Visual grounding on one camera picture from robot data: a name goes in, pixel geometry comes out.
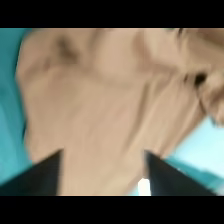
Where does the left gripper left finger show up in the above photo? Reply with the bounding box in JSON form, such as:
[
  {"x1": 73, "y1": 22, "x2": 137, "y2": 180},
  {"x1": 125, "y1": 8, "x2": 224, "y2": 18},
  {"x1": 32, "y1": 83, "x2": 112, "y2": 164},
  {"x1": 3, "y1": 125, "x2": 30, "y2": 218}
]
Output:
[{"x1": 0, "y1": 148, "x2": 65, "y2": 197}]

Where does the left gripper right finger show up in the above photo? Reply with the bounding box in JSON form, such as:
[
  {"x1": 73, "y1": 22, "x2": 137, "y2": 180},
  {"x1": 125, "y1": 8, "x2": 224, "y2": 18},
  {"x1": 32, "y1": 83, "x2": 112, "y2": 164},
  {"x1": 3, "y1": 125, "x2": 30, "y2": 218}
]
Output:
[{"x1": 144, "y1": 149, "x2": 218, "y2": 197}]

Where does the orange-brown garment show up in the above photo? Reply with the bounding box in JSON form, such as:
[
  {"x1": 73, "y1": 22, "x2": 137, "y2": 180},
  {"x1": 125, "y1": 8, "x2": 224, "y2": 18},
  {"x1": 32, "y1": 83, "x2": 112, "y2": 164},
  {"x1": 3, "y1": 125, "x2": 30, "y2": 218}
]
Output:
[{"x1": 14, "y1": 28, "x2": 224, "y2": 197}]

